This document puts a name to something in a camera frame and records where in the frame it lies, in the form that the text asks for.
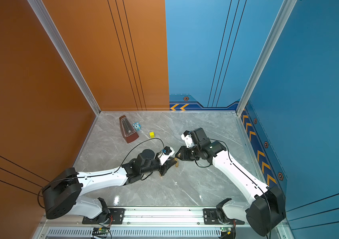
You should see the left green circuit board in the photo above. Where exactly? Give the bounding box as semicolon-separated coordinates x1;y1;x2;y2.
91;227;112;239

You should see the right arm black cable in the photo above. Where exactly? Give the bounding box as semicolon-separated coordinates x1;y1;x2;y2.
194;158;212;168

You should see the aluminium front rail frame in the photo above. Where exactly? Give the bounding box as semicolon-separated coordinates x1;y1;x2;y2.
31;206;296;239

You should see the right green circuit board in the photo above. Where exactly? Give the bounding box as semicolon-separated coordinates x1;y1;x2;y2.
219;227;236;239

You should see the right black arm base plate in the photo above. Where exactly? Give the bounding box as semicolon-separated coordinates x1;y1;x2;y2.
203;208;245;225

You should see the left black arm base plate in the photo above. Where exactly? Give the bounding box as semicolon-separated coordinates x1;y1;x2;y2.
82;208;125;225

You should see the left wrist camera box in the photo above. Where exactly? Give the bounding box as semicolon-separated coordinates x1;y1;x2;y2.
156;146;174;165

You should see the green circuit board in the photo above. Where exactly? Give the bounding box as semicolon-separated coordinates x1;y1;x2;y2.
91;227;112;239
219;227;236;239

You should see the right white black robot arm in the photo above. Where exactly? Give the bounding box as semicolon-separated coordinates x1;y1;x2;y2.
176;127;286;237

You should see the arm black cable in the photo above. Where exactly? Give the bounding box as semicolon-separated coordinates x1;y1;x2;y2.
194;158;212;168
114;137;166;177

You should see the left aluminium corner post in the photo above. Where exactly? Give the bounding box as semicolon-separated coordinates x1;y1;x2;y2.
28;0;101;116

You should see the small blue owl toy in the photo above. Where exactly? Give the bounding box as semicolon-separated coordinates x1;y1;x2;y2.
133;122;141;131

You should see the dark red metronome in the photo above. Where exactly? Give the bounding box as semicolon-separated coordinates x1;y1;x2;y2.
119;115;139;143

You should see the right aluminium corner post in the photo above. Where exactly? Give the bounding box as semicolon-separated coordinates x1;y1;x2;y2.
236;0;297;116

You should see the aluminium corner post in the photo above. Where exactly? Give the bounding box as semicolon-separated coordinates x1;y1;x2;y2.
28;0;101;116
236;0;297;116

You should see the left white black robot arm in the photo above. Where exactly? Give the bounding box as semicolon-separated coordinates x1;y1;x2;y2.
41;146;176;223

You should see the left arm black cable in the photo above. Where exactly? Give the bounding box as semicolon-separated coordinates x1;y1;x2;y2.
114;137;166;177

